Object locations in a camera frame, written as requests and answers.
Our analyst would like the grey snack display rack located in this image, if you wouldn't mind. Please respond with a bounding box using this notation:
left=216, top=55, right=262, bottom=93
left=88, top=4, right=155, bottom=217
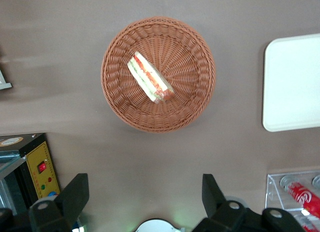
left=0, top=68, right=13, bottom=91

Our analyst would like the black food warmer machine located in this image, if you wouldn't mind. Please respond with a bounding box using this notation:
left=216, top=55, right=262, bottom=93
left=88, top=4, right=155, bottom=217
left=0, top=132, right=62, bottom=215

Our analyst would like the clear acrylic bottle rack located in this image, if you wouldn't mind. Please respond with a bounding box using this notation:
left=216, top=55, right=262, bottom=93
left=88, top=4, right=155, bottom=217
left=264, top=169, right=320, bottom=232

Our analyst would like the beige plastic tray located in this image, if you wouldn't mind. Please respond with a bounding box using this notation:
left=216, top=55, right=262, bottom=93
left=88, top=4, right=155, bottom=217
left=261, top=33, right=320, bottom=132

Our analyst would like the triangle sandwich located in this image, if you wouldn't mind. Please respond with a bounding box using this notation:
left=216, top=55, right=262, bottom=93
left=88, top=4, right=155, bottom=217
left=126, top=51, right=176, bottom=105

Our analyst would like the red cola bottle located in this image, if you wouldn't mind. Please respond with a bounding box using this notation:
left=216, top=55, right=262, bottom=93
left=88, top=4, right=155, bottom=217
left=286, top=181, right=320, bottom=219

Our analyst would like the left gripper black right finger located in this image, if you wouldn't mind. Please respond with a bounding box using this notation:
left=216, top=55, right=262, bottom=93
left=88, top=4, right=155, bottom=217
left=192, top=173, right=262, bottom=232

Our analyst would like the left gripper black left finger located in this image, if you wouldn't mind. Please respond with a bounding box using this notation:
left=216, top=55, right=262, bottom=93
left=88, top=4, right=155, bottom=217
left=28, top=173, right=90, bottom=232

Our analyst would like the brown round wicker basket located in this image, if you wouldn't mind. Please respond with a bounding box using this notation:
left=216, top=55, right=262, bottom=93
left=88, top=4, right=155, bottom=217
left=100, top=16, right=217, bottom=134

